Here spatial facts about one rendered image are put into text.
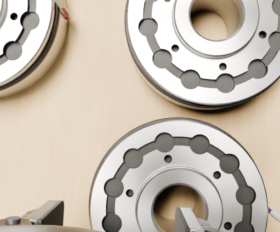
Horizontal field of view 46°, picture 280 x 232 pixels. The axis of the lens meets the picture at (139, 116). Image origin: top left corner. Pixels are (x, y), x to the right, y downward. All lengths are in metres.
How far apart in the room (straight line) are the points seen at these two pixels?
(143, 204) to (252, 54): 0.10
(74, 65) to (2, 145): 0.07
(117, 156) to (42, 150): 0.06
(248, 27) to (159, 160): 0.09
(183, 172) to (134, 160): 0.03
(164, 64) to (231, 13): 0.05
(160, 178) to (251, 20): 0.10
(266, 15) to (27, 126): 0.16
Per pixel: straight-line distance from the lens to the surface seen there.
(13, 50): 0.21
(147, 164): 0.19
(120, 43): 0.23
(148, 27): 0.20
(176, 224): 0.16
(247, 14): 0.20
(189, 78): 0.19
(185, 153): 0.19
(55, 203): 0.16
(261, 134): 0.23
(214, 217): 0.19
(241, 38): 0.20
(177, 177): 0.19
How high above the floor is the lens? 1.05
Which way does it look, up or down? 88 degrees down
